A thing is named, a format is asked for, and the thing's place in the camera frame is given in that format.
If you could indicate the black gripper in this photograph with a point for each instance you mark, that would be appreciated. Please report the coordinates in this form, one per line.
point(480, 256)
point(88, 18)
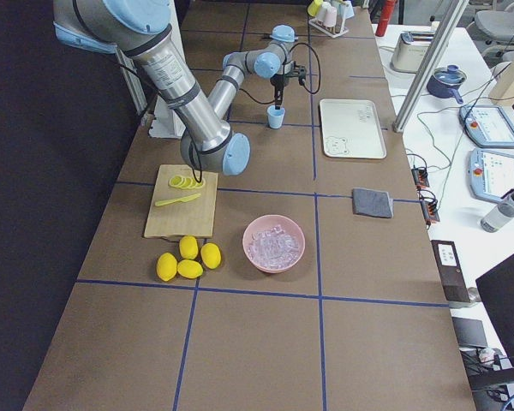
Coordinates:
point(277, 81)

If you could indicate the light blue plastic cup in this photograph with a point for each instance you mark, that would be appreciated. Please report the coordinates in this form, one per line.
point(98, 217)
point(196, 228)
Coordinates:
point(275, 116)

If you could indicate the yellow-green plastic cup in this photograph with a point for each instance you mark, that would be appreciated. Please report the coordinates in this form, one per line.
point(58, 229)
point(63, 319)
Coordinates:
point(314, 7)

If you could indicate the pink plastic cup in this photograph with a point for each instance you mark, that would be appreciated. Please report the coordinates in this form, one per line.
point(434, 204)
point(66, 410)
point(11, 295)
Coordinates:
point(327, 16)

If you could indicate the clear ice cubes pile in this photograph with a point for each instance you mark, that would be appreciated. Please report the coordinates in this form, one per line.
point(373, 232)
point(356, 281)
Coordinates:
point(274, 248)

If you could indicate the cream bear serving tray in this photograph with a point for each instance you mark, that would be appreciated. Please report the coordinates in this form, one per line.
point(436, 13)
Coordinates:
point(351, 129)

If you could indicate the lemon slice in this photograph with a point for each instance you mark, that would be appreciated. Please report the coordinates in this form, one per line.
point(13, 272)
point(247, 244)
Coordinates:
point(188, 183)
point(176, 181)

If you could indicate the yellow plastic knife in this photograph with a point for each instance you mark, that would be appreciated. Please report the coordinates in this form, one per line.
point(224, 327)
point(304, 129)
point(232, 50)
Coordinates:
point(183, 199)

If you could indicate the white toaster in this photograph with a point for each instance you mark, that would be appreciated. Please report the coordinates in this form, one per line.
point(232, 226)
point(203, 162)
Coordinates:
point(410, 50)

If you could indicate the grey folded cloth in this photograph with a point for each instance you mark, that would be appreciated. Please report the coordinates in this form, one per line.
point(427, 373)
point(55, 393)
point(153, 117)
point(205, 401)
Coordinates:
point(372, 203)

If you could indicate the wooden cutting board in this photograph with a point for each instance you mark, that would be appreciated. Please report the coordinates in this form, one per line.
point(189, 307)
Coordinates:
point(194, 218)

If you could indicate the pink bowl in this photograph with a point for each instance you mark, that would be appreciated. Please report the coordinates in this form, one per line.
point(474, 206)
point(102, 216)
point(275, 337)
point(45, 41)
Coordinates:
point(267, 222)

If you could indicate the blue pot with lid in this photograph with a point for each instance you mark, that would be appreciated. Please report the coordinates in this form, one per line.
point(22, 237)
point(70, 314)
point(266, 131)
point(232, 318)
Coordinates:
point(446, 81)

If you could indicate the yellow lemon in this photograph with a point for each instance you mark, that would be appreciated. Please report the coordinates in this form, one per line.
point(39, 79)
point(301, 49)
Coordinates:
point(189, 247)
point(211, 255)
point(166, 267)
point(190, 269)

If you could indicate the upper teach pendant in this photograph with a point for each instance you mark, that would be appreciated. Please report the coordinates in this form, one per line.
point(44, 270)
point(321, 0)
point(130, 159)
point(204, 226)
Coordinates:
point(487, 126)

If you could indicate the teach pendant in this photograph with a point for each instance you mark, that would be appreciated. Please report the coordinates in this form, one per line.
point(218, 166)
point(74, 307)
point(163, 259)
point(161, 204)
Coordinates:
point(491, 174)
point(487, 126)

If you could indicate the lower teach pendant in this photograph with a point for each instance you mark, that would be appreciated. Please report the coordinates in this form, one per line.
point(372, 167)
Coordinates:
point(491, 174)

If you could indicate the brown box with label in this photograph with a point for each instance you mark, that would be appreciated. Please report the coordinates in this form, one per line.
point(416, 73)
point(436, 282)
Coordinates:
point(450, 273)

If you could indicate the grey water bottle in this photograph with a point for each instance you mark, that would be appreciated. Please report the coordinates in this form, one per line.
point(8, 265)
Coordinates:
point(500, 215)

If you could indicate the black monitor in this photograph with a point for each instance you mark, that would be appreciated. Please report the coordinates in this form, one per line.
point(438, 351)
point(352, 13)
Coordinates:
point(496, 289)

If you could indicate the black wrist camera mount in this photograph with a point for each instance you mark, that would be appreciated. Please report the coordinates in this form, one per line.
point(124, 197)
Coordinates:
point(298, 71)

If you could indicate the white wire cup rack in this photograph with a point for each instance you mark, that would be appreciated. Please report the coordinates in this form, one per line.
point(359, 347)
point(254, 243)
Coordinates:
point(333, 31)

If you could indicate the aluminium frame post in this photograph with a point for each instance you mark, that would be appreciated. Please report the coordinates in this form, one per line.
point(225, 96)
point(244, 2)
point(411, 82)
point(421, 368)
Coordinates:
point(430, 61)

